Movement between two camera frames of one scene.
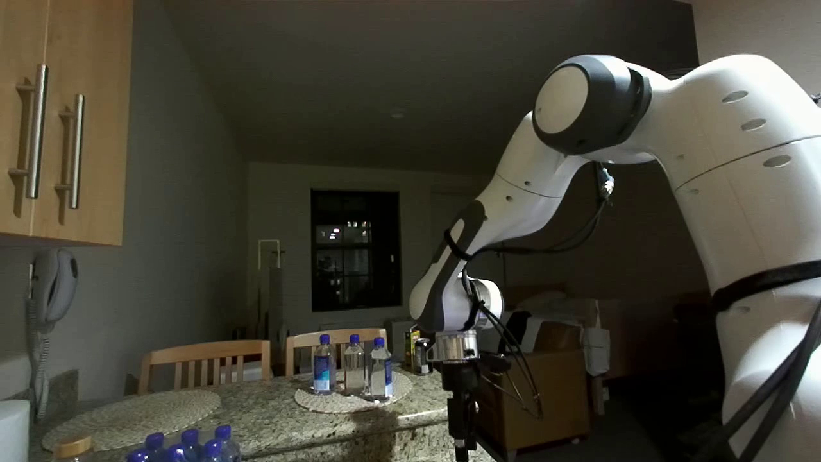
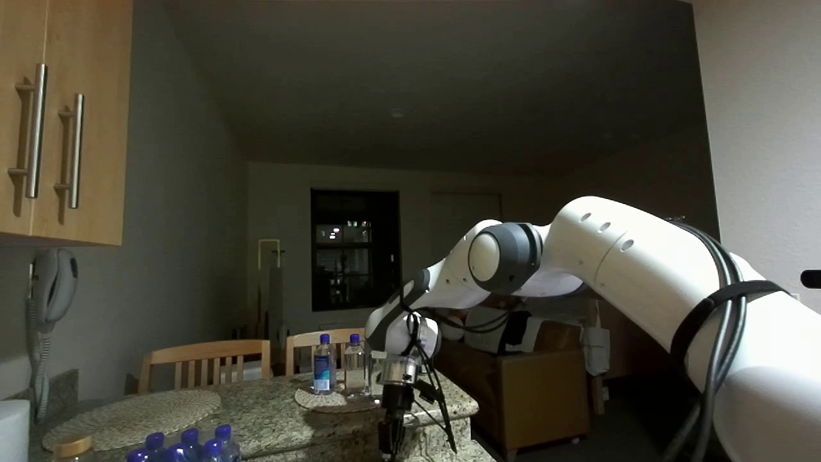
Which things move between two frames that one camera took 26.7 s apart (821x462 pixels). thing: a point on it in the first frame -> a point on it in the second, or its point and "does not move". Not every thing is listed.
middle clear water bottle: [354, 366] does not move
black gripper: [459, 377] -> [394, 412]
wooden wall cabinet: [64, 110] does not move
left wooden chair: [204, 357] does not move
